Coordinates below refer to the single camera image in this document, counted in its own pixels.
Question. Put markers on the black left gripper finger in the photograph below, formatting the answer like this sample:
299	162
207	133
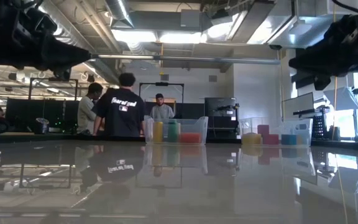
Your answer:
62	74
64	56

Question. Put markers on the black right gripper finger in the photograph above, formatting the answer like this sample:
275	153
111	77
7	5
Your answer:
322	59
323	82

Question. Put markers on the blue cube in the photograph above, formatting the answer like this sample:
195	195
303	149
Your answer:
288	139

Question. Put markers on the red cube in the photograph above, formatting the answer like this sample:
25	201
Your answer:
263	130

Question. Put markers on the small yellow block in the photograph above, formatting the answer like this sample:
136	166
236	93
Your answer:
251	139

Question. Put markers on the yellow cylinder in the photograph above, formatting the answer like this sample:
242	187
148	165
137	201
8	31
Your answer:
158	132

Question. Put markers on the green cylinder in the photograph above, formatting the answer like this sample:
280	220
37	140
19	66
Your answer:
172	132

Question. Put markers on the red cylinder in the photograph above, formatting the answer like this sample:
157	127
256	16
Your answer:
190	138

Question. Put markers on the white shade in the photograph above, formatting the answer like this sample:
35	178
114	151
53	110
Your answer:
340	98

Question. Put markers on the white display panel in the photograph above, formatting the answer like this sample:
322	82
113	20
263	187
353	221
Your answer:
297	105

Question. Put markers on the black crate rack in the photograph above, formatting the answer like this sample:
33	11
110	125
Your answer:
319	124

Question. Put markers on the black partition panel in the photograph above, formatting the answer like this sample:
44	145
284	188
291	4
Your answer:
26	112
191	109

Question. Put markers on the clear plastic bin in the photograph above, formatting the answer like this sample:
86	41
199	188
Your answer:
197	124
278	124

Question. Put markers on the black equipment cabinet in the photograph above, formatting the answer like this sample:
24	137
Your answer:
221	109

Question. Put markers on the grey ceiling pipe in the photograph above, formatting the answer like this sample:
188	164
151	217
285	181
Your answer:
182	58

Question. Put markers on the grey ceiling junction box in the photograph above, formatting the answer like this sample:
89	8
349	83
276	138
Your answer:
190	18

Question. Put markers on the white ventilation duct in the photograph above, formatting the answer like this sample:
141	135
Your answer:
306	28

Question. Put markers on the black stand frame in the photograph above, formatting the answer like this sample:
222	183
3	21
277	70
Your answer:
172	83

